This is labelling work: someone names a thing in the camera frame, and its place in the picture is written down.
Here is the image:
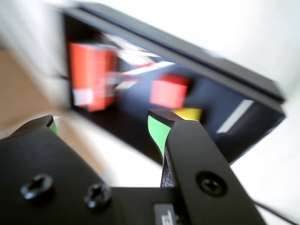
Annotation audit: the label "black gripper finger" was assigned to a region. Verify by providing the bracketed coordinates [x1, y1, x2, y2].
[0, 114, 122, 225]
[147, 109, 268, 225]

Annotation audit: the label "yellow wooden cube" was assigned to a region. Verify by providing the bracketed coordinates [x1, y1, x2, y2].
[174, 107, 203, 122]

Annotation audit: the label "red wooden cube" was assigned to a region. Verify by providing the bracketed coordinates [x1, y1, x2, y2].
[150, 74, 190, 109]

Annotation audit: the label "black open cardboard box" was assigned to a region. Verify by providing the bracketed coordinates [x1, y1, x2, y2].
[61, 9, 287, 166]

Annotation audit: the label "white paper strip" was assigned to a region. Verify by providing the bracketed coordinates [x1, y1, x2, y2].
[217, 99, 255, 134]

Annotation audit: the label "orange red flat card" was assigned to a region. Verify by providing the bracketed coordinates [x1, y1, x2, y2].
[67, 42, 118, 112]

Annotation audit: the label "white red paper strips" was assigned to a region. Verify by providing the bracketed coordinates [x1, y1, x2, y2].
[103, 35, 176, 91]

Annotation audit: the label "thick black cable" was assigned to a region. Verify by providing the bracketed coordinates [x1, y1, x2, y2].
[252, 198, 300, 225]

